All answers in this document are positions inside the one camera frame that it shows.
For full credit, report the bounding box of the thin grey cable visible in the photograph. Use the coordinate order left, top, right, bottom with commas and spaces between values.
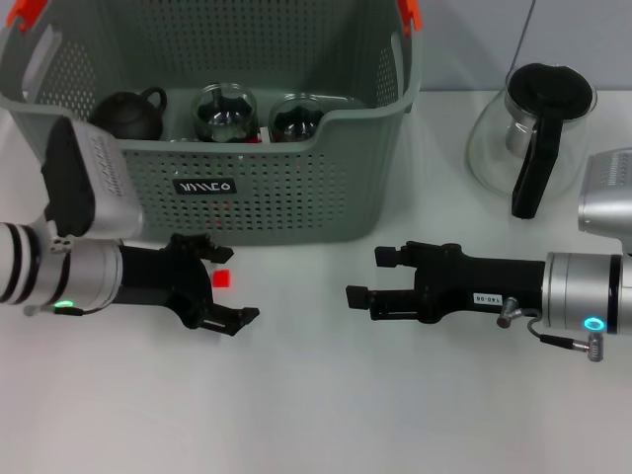
510, 0, 538, 75

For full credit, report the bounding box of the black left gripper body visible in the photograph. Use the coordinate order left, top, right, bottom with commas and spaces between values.
117, 234, 214, 331

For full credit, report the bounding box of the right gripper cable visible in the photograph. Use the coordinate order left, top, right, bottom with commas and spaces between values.
496, 295, 606, 364

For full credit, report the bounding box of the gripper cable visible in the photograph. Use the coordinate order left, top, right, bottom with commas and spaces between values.
22, 303, 119, 318
496, 295, 606, 364

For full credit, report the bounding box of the glass carafe black lid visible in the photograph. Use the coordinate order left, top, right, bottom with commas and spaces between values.
466, 62, 597, 219

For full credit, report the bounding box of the grey perforated storage basket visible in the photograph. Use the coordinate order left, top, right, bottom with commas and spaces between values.
0, 0, 424, 247

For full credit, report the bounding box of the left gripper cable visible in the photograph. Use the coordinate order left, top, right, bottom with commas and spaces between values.
22, 303, 119, 318

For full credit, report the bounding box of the black clay teapot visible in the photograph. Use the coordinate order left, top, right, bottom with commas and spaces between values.
88, 86, 168, 140

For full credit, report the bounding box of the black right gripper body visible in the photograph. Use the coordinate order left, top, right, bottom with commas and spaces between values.
413, 241, 547, 326

